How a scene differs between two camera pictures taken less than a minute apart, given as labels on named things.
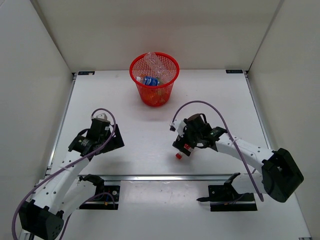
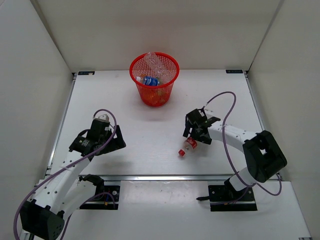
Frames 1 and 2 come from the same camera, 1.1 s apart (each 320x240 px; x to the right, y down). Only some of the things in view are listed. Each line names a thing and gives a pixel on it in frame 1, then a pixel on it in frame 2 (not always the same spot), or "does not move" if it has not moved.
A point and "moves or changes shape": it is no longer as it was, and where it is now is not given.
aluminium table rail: [158, 178] does not move
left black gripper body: [104, 139] does not move
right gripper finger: [179, 143] -> [187, 127]
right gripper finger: [205, 143] -> [204, 137]
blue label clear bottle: [148, 80] does not move
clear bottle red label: [179, 155] moves or changes shape
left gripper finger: [110, 147] does not move
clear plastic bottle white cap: [163, 75] does not move
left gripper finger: [118, 139] does not move
